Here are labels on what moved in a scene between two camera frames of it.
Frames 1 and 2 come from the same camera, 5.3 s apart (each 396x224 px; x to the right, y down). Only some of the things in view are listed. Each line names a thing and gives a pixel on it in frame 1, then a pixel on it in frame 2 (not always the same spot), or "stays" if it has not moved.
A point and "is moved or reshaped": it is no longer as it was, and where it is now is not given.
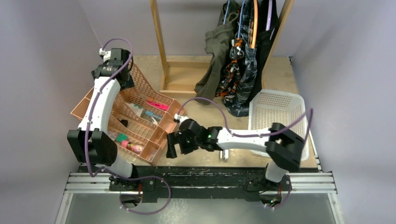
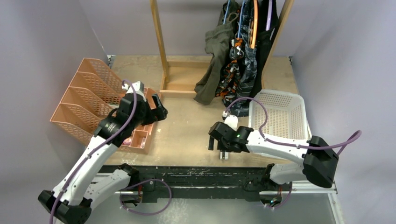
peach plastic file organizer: x=141 y=115 is moved or reshaped
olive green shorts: x=218 y=39 stays
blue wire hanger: x=226 y=13 stays
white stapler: x=224 y=154 stays
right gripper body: x=187 y=145 -> x=223 y=147
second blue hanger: x=241 y=18 stays
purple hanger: x=269 y=16 stays
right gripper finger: x=172 y=139 -> x=211 y=143
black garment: x=265 y=38 stays
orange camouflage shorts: x=227 y=87 stays
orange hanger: x=254 y=26 stays
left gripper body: x=128 y=84 -> x=148 y=115
